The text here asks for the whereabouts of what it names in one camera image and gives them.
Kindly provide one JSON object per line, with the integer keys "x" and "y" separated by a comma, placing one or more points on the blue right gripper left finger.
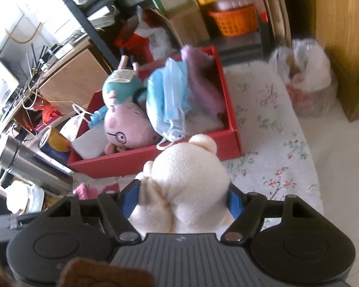
{"x": 129, "y": 198}

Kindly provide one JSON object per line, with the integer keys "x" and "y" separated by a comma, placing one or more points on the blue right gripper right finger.
{"x": 235, "y": 201}

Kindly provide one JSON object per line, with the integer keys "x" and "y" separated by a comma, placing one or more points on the cream teddy bear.
{"x": 192, "y": 199}

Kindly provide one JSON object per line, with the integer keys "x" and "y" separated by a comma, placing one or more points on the white foam sheet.
{"x": 92, "y": 143}

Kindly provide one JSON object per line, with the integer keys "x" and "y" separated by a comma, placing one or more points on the pink pig plush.
{"x": 128, "y": 127}

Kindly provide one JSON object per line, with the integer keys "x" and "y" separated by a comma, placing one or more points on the blue face masks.
{"x": 167, "y": 102}

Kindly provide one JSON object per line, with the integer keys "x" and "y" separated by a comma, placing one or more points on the purple cloth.
{"x": 200, "y": 67}

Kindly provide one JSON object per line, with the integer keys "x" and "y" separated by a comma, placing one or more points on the teal dinosaur plush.
{"x": 121, "y": 86}

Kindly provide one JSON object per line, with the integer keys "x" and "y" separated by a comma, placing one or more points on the white green towel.
{"x": 198, "y": 121}

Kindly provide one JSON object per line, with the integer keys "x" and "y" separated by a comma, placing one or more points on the pink cloth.
{"x": 84, "y": 191}

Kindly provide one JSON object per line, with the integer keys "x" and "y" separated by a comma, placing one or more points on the red cardboard box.
{"x": 223, "y": 145}

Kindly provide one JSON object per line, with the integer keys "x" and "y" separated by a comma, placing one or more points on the blue drink can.
{"x": 55, "y": 145}

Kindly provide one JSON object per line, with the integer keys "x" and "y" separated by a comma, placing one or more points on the stainless steel thermos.
{"x": 23, "y": 163}

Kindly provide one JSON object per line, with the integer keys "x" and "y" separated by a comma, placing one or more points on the wooden desk left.
{"x": 71, "y": 80}

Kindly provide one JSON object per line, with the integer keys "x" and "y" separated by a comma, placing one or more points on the white plastic bag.
{"x": 305, "y": 70}

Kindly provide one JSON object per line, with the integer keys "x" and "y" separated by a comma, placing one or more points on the red white bag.
{"x": 145, "y": 42}

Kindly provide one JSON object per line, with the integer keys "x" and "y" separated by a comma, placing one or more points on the orange plastic basket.
{"x": 236, "y": 22}

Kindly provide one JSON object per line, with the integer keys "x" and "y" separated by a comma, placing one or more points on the brown cardboard box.
{"x": 186, "y": 25}

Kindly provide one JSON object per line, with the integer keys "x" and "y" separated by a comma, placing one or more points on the green white box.
{"x": 173, "y": 1}

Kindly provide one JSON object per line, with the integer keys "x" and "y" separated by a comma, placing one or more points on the wooden cabinet right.
{"x": 337, "y": 29}

